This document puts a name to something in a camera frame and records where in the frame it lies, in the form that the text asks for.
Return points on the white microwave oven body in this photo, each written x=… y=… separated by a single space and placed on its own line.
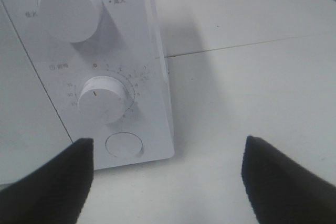
x=127 y=46

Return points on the white lower timer knob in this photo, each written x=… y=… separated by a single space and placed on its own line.
x=104 y=99

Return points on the round white door button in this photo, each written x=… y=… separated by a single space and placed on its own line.
x=124 y=145

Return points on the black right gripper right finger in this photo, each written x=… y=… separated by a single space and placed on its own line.
x=281 y=190

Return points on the white upper power knob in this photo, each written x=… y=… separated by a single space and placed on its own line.
x=71 y=20

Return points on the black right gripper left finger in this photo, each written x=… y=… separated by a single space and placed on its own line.
x=54 y=193

